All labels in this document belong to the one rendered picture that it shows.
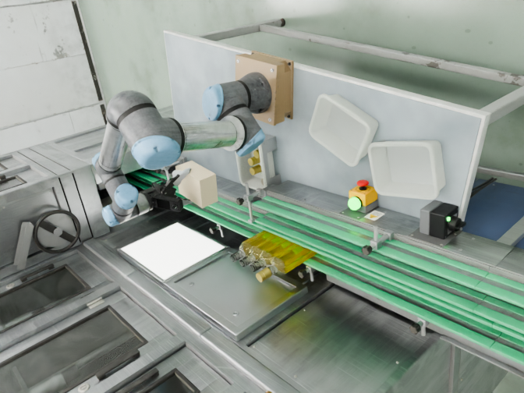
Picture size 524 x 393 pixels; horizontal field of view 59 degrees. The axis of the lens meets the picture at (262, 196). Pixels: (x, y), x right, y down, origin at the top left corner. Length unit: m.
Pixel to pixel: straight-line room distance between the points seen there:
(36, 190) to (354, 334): 1.52
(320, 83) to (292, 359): 0.91
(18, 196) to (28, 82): 2.90
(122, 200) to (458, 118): 1.04
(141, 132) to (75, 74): 4.03
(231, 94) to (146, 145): 0.48
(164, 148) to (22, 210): 1.24
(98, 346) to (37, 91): 3.68
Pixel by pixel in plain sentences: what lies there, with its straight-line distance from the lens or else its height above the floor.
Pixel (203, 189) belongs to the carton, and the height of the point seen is 1.12.
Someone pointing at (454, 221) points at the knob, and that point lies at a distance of 1.43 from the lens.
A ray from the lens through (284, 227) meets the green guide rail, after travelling 1.74.
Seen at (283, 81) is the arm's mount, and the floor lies 0.80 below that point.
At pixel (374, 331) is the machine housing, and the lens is 1.59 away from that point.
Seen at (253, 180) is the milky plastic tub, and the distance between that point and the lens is 2.02.
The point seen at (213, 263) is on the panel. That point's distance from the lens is 1.95.
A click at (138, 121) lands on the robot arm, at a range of 1.25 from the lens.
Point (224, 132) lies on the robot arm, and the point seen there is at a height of 1.15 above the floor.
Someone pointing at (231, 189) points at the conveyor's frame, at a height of 0.83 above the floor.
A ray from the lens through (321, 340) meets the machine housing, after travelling 1.57.
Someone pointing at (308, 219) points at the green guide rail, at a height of 0.94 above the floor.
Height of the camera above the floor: 1.94
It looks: 34 degrees down
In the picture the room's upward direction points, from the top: 116 degrees counter-clockwise
